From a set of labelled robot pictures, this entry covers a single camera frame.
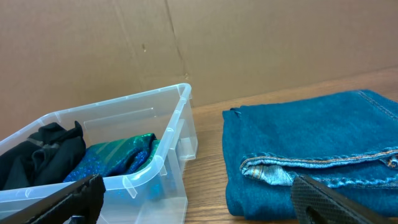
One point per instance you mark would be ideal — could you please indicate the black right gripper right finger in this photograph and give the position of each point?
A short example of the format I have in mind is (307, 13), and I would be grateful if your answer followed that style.
(315, 203)

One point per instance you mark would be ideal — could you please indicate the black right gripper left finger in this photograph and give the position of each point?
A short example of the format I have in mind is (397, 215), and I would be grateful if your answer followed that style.
(80, 202)

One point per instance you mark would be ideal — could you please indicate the black cloth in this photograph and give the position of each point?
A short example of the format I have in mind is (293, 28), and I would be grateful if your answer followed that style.
(45, 157)

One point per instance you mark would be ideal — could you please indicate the green blue sequin cloth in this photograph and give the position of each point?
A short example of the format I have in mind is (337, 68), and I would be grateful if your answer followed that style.
(120, 157)

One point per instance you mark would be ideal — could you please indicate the blue denim jeans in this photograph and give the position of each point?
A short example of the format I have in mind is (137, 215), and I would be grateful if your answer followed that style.
(346, 141)

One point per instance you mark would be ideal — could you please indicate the clear plastic storage bin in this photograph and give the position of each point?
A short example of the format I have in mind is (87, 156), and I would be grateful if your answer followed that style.
(155, 194)

